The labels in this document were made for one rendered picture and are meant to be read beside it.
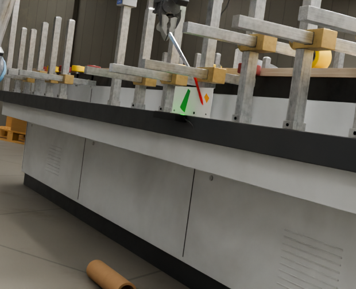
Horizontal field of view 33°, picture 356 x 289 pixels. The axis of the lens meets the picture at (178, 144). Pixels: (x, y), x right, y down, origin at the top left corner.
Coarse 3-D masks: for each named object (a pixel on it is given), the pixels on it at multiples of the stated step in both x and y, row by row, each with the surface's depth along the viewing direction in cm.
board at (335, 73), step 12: (60, 72) 408; (72, 72) 385; (228, 72) 231; (264, 72) 212; (276, 72) 206; (288, 72) 200; (312, 72) 190; (324, 72) 185; (336, 72) 181; (348, 72) 177
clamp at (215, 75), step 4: (200, 68) 207; (204, 68) 205; (208, 68) 203; (212, 68) 201; (216, 68) 201; (220, 68) 201; (208, 72) 203; (212, 72) 201; (216, 72) 201; (220, 72) 202; (224, 72) 202; (208, 76) 202; (212, 76) 200; (216, 76) 201; (220, 76) 202; (224, 76) 202; (200, 80) 207; (204, 80) 204; (208, 80) 202; (212, 80) 200; (216, 80) 201; (220, 80) 202; (224, 80) 203
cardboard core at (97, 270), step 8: (88, 264) 241; (96, 264) 237; (104, 264) 237; (88, 272) 239; (96, 272) 233; (104, 272) 229; (112, 272) 227; (96, 280) 231; (104, 280) 225; (112, 280) 221; (120, 280) 219; (128, 280) 220; (104, 288) 226; (112, 288) 218; (120, 288) 215; (128, 288) 223
